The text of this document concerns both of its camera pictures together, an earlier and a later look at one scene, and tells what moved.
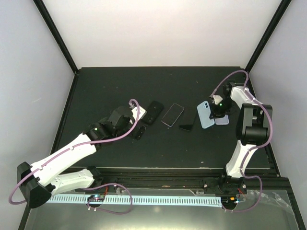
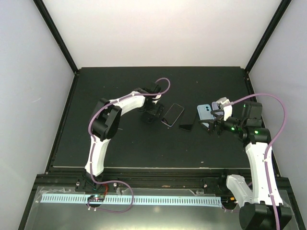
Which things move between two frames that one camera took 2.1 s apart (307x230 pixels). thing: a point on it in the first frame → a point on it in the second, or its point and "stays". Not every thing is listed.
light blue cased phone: x=204 y=111 stays
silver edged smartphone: x=172 y=115 stays
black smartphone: x=188 y=121 stays
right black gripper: x=215 y=114 → x=218 y=120
